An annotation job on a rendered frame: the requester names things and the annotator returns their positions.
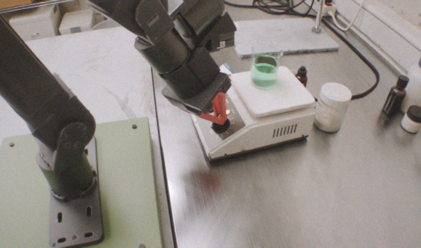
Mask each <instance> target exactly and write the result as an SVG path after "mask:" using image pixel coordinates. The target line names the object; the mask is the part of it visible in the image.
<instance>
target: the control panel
mask: <svg viewBox="0 0 421 248"><path fill-rule="evenodd" d="M226 110H229V113H228V114H227V118H228V119H229V121H230V125H229V128H228V129H227V130H226V131H225V132H223V133H220V134H218V133H215V132H214V131H213V129H212V128H211V124H212V123H213V122H211V121H208V120H205V119H201V118H199V117H197V116H196V120H197V122H198V124H199V127H200V129H201V132H202V134H203V136H204V139H205V141H206V143H207V146H208V148H209V149H211V148H212V147H214V146H216V145H217V144H219V143H220V142H222V141H224V140H225V139H227V138H228V137H230V136H231V135H233V134H234V133H236V132H237V131H239V130H240V129H242V128H244V127H245V126H246V125H245V123H244V121H243V119H242V118H241V116H240V114H239V113H238V111H237V109H236V107H235V106H234V104H233V102H232V100H231V99H230V97H229V95H228V94H227V93H226ZM209 114H211V115H214V112H211V113H209Z"/></svg>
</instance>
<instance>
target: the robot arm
mask: <svg viewBox="0 0 421 248"><path fill-rule="evenodd" d="M85 1H86V2H85V4H87V5H88V6H90V7H91V8H93V9H94V10H96V11H97V12H99V13H100V14H102V15H103V16H105V17H106V18H108V19H109V20H111V21H113V22H115V23H116V24H118V25H120V26H121V27H123V28H125V29H127V30H128V31H130V32H132V33H133V34H135V35H137V37H136V38H135V42H134V47H135V49H136V50H137V51H138V52H139V53H140V55H141V56H142V57H143V58H144V59H145V60H146V61H147V63H148V64H149V65H150V66H151V67H152V68H153V69H154V70H155V72H156V73H157V74H158V75H159V76H160V77H161V78H162V79H163V80H164V81H165V83H166V86H165V87H164V88H163V89H162V91H161V94H162V95H163V96H164V97H165V98H166V99H167V100H168V101H169V102H170V103H171V104H172V105H174V106H176V107H178V108H179V109H180V110H182V111H185V112H187V113H190V114H192V115H194V116H197V117H199V118H201V119H205V120H208V121H211V122H214V123H217V124H220V125H223V124H224V123H225V121H226V120H227V111H226V93H227V91H228V90H229V88H230V87H231V85H232V83H231V79H230V78H229V76H228V75H227V74H226V73H223V72H220V71H221V70H220V68H219V67H218V65H217V64H216V62H215V61H214V60H213V58H212V57H211V55H210V53H212V52H216V51H219V50H220V49H223V48H228V47H232V46H235V43H234V35H235V31H237V27H236V26H235V24H234V22H233V21H232V19H231V17H230V16H229V14H228V12H227V11H224V9H225V5H224V2H223V0H85ZM181 35H182V36H183V37H184V38H182V37H181ZM0 96H1V97H2V98H3V99H4V100H5V101H6V102H7V103H8V104H9V105H10V107H11V108H12V109H13V110H14V111H15V112H16V113H17V114H18V115H19V116H20V117H21V118H22V119H23V120H24V121H25V122H26V124H27V126H28V128H29V129H30V131H31V133H32V136H33V137H34V139H35V140H36V142H37V144H38V146H39V149H38V151H37V154H36V162H37V164H38V166H39V168H40V169H41V171H42V173H43V175H44V176H45V178H46V180H47V182H48V186H49V190H50V214H49V246H50V247H51V248H82V247H87V246H92V245H96V244H99V243H101V242H102V241H103V239H104V229H103V220H102V210H101V200H100V189H99V177H98V164H97V142H96V137H95V130H96V121H95V119H94V117H93V115H92V114H91V113H90V110H89V109H87V108H86V107H85V106H84V105H83V103H82V102H81V101H80V100H79V99H78V98H77V95H75V94H74V93H73V92H72V91H71V88H69V87H68V86H67V85H66V84H65V83H64V81H63V80H62V79H61V78H60V77H59V75H58V74H57V73H55V72H54V73H53V74H52V73H51V72H50V70H49V69H48V68H47V67H46V66H45V65H44V64H43V62H42V61H41V60H40V59H39V58H38V57H37V56H36V54H35V53H34V52H33V51H32V50H31V49H30V47H29V46H28V45H27V44H26V43H25V42H24V40H23V39H22V38H21V37H20V36H19V34H18V33H17V32H16V31H15V30H14V28H13V27H12V26H11V25H10V24H9V23H8V22H7V20H6V19H5V18H4V17H3V16H2V15H1V13H0ZM211 108H213V111H214V115H211V114H209V111H210V110H211ZM219 114H221V116H220V117H219V118H218V117H217V116H218V115H219ZM87 153H88V155H87V156H86V154H87ZM89 211H91V216H89ZM61 217H62V222H61Z"/></svg>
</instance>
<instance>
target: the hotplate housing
mask: <svg viewBox="0 0 421 248"><path fill-rule="evenodd" d="M231 83H232V82H231ZM227 94H228V95H229V97H230V99H231V100H232V102H233V104H234V106H235V107H236V109H237V111H238V113H239V114H240V116H241V118H242V119H243V121H244V123H245V125H246V126H245V127H244V128H242V129H240V130H239V131H237V132H236V133H234V134H233V135H231V136H230V137H228V138H227V139H225V140H224V141H222V142H220V143H219V144H217V145H216V146H214V147H212V148H211V149H209V148H208V146H207V143H206V141H205V139H204V136H203V134H202V132H201V129H200V127H199V124H198V122H197V120H196V117H195V116H194V115H192V114H190V115H191V117H192V120H193V122H194V125H195V127H196V129H197V132H198V134H199V137H200V139H201V142H202V144H203V147H204V149H205V152H206V154H207V157H208V158H209V161H214V160H218V159H222V158H226V157H230V156H234V155H240V154H244V153H248V152H252V151H256V150H260V149H264V148H268V147H272V146H276V145H280V144H283V143H287V142H291V141H295V140H299V139H303V138H307V137H308V136H309V135H310V132H311V129H312V126H313V122H314V119H315V115H316V112H317V111H316V110H315V109H314V108H313V106H310V107H305V108H300V109H296V110H291V111H286V112H282V113H277V114H273V115H268V116H263V117H254V116H253V115H252V114H251V113H250V111H249V110H248V108H247V106H246V105H245V103H244V102H243V100H242V98H241V97H240V95H239V93H238V92H237V90H236V89H235V87H234V85H233V84H232V85H231V87H230V88H229V90H228V91H227Z"/></svg>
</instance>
